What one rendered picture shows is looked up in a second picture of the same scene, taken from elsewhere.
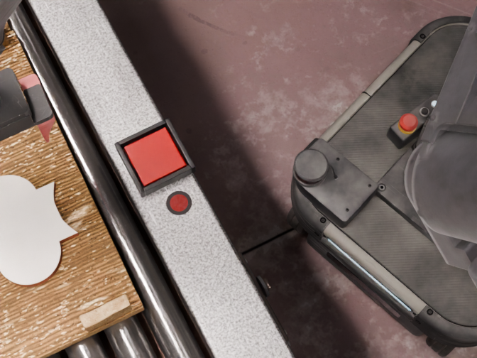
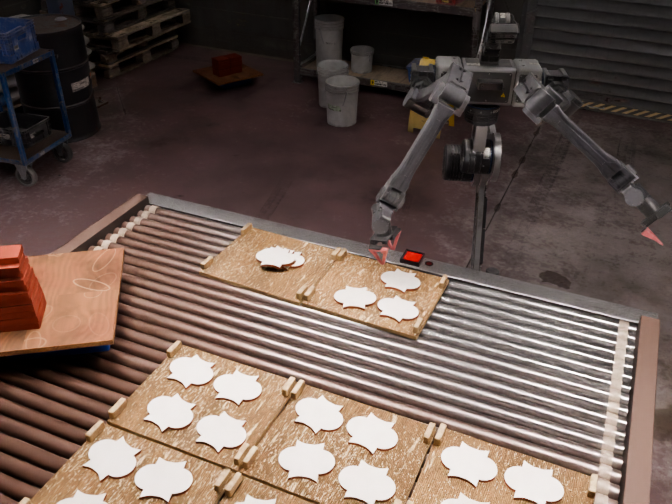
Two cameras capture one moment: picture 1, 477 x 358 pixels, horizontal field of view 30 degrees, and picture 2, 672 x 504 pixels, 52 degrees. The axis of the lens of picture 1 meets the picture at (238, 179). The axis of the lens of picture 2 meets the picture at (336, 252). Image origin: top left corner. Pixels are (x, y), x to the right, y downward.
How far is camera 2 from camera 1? 203 cm
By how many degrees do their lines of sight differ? 42
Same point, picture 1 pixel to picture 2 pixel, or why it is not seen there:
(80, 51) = (364, 251)
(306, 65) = not seen: hidden behind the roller
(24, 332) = (427, 297)
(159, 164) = (416, 257)
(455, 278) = not seen: hidden behind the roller
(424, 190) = (530, 107)
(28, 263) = (412, 283)
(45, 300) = (424, 289)
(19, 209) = (395, 276)
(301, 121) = not seen: hidden behind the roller
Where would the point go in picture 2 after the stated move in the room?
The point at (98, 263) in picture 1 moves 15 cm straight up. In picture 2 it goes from (427, 278) to (431, 242)
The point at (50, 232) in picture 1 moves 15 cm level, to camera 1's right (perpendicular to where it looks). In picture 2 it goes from (409, 276) to (440, 262)
